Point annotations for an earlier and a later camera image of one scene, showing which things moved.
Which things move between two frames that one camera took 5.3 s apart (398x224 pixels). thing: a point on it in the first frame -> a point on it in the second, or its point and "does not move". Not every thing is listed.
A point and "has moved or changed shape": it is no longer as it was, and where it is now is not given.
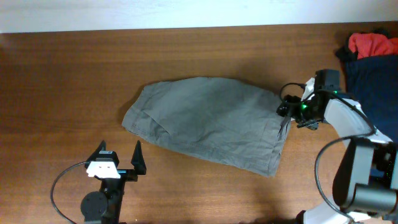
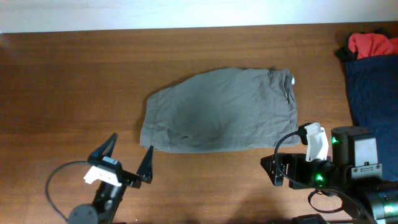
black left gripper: (137, 161) -> (144, 170)
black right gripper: (289, 109) -> (296, 162)
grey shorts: (234, 122) has moved or changed shape
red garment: (372, 44) does not move
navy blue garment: (372, 81) does not move
